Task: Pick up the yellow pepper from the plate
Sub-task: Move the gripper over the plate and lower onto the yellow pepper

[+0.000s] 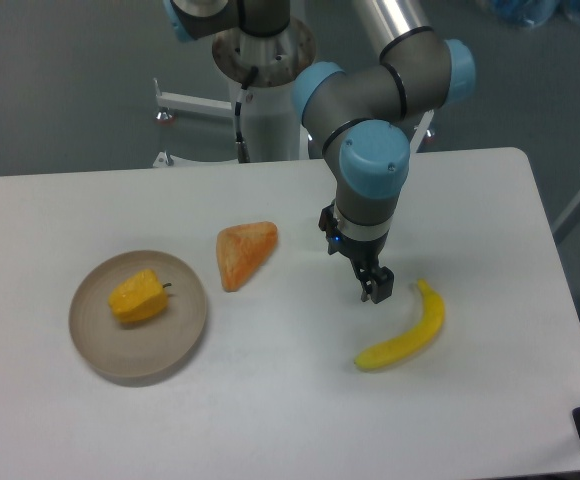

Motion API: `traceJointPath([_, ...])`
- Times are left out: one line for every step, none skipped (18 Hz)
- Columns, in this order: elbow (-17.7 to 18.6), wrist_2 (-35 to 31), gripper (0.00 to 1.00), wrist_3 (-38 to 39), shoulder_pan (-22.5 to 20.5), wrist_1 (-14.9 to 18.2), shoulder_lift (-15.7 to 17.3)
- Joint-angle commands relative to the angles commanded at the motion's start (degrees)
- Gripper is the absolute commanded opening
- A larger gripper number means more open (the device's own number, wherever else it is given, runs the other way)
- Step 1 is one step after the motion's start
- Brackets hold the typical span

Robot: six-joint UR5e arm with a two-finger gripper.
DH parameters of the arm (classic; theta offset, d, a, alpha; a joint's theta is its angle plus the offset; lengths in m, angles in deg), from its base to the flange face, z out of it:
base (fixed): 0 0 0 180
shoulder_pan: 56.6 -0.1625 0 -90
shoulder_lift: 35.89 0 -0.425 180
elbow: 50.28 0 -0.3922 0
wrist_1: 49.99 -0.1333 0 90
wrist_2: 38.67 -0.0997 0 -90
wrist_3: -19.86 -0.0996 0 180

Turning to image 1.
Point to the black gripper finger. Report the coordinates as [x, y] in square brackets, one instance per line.
[363, 275]
[382, 281]

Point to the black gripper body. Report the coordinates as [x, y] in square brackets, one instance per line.
[361, 244]

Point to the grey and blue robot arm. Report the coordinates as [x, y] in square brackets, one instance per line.
[367, 189]

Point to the yellow pepper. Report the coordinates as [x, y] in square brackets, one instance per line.
[139, 297]

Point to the yellow banana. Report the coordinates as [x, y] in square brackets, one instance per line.
[409, 343]

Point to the orange triangular bread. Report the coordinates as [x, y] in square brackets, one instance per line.
[242, 249]

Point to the blue plastic bag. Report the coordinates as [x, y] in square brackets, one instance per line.
[532, 14]

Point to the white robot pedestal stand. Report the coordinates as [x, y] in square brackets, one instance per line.
[279, 88]

